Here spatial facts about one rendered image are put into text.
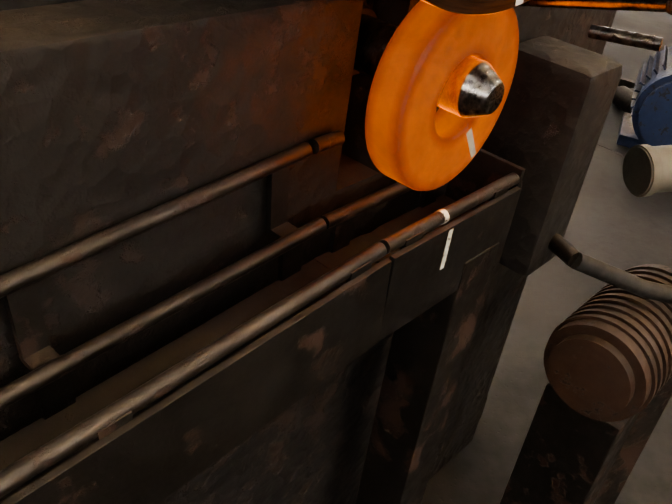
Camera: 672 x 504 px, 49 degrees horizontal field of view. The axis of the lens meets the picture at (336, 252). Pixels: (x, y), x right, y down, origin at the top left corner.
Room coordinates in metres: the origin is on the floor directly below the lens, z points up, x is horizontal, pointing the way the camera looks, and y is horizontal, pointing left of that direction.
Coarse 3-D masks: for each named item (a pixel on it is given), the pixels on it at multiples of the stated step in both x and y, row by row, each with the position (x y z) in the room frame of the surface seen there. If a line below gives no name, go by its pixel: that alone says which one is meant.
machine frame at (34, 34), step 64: (0, 0) 0.40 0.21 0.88; (64, 0) 0.43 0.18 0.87; (128, 0) 0.46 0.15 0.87; (192, 0) 0.48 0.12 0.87; (256, 0) 0.50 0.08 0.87; (320, 0) 0.53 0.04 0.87; (384, 0) 0.63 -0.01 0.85; (0, 64) 0.34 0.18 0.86; (64, 64) 0.37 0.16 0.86; (128, 64) 0.40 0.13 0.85; (192, 64) 0.44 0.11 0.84; (256, 64) 0.48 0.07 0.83; (320, 64) 0.53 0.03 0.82; (0, 128) 0.34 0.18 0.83; (64, 128) 0.37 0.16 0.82; (128, 128) 0.40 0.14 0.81; (192, 128) 0.44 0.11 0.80; (256, 128) 0.49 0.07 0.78; (320, 128) 0.54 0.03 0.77; (0, 192) 0.34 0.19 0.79; (64, 192) 0.37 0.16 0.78; (128, 192) 0.40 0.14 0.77; (256, 192) 0.49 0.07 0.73; (320, 192) 0.55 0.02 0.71; (0, 256) 0.33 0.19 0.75; (128, 256) 0.40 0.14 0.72; (192, 256) 0.44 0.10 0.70; (0, 320) 0.33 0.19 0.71; (64, 320) 0.36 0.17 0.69; (192, 320) 0.44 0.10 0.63; (512, 320) 0.96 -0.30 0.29; (0, 384) 0.32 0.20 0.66; (256, 448) 0.51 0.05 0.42; (320, 448) 0.60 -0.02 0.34; (448, 448) 0.89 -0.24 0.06
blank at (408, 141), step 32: (416, 32) 0.50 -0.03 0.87; (448, 32) 0.51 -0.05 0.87; (480, 32) 0.54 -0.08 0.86; (512, 32) 0.58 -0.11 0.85; (384, 64) 0.50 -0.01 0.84; (416, 64) 0.49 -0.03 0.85; (448, 64) 0.51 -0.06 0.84; (512, 64) 0.59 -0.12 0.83; (384, 96) 0.49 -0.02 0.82; (416, 96) 0.49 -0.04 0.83; (384, 128) 0.48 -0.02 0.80; (416, 128) 0.49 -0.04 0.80; (448, 128) 0.55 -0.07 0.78; (480, 128) 0.57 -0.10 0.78; (384, 160) 0.49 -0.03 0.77; (416, 160) 0.50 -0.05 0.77; (448, 160) 0.54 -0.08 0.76
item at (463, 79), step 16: (368, 16) 0.60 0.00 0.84; (368, 32) 0.58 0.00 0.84; (384, 32) 0.57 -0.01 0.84; (368, 48) 0.57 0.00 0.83; (384, 48) 0.56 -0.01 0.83; (368, 64) 0.57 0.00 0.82; (464, 64) 0.53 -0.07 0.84; (480, 64) 0.53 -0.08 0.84; (448, 80) 0.52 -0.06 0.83; (464, 80) 0.52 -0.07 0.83; (480, 80) 0.52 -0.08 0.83; (496, 80) 0.52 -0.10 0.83; (448, 96) 0.52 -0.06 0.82; (464, 96) 0.51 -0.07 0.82; (480, 96) 0.51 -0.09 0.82; (496, 96) 0.52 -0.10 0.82; (464, 112) 0.52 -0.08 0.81; (480, 112) 0.52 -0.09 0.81
